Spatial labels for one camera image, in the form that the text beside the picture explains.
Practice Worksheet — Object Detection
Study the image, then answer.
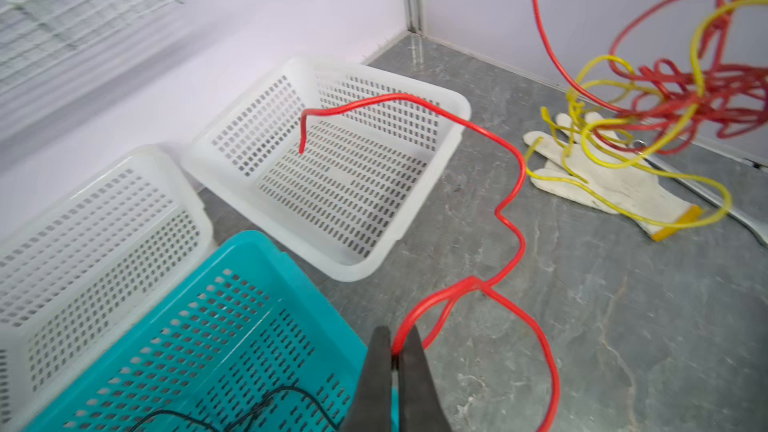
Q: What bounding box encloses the yellow cable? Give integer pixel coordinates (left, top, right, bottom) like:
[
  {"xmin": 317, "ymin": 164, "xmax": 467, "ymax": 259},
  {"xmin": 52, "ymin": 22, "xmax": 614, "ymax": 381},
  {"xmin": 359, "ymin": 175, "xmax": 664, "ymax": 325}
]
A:
[{"xmin": 524, "ymin": 0, "xmax": 768, "ymax": 230}]

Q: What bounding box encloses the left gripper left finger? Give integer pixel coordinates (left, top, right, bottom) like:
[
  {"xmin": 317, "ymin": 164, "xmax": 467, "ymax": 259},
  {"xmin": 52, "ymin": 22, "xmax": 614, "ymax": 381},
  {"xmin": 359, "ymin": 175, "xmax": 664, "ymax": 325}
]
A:
[{"xmin": 339, "ymin": 326, "xmax": 392, "ymax": 432}]

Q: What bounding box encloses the white plastic basket left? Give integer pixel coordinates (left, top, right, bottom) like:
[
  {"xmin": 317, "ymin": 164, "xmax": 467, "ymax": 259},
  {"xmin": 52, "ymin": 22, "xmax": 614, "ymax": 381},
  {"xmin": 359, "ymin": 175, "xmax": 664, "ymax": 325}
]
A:
[{"xmin": 1, "ymin": 146, "xmax": 216, "ymax": 431}]

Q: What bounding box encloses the white wire shelf rack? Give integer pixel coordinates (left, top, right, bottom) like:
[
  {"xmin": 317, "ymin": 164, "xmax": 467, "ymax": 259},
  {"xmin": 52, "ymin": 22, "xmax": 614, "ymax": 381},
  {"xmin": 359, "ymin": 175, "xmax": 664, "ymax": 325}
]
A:
[{"xmin": 1, "ymin": 0, "xmax": 183, "ymax": 94}]

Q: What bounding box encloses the black cable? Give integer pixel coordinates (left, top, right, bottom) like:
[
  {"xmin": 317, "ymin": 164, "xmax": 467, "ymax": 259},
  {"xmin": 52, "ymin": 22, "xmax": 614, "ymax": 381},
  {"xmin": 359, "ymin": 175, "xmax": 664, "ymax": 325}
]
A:
[{"xmin": 125, "ymin": 385, "xmax": 343, "ymax": 432}]

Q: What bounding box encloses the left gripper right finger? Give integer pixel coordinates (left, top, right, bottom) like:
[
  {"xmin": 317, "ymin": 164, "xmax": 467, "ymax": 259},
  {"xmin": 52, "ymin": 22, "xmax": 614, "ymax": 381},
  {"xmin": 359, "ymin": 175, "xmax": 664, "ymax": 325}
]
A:
[{"xmin": 397, "ymin": 327, "xmax": 452, "ymax": 432}]

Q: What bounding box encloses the white plastic basket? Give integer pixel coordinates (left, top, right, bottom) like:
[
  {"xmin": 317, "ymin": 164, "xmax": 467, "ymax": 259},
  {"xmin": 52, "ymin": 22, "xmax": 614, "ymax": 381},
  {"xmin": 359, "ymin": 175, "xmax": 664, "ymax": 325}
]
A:
[
  {"xmin": 181, "ymin": 58, "xmax": 471, "ymax": 282},
  {"xmin": 1, "ymin": 146, "xmax": 216, "ymax": 431}
]

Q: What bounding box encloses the teal plastic basket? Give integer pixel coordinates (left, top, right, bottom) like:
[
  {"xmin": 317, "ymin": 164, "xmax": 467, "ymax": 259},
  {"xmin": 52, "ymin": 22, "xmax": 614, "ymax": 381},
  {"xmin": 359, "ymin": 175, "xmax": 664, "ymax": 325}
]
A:
[{"xmin": 29, "ymin": 231, "xmax": 367, "ymax": 431}]

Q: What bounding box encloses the white work glove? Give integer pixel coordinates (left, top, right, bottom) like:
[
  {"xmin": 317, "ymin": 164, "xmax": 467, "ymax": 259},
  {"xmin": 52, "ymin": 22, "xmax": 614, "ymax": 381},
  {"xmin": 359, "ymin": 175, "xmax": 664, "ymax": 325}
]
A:
[{"xmin": 523, "ymin": 131, "xmax": 703, "ymax": 241}]

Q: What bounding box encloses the white plastic basket right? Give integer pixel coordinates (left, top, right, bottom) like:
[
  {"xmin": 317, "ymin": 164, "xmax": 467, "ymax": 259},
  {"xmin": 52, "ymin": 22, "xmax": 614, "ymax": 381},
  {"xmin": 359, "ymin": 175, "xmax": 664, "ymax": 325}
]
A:
[{"xmin": 181, "ymin": 58, "xmax": 471, "ymax": 282}]

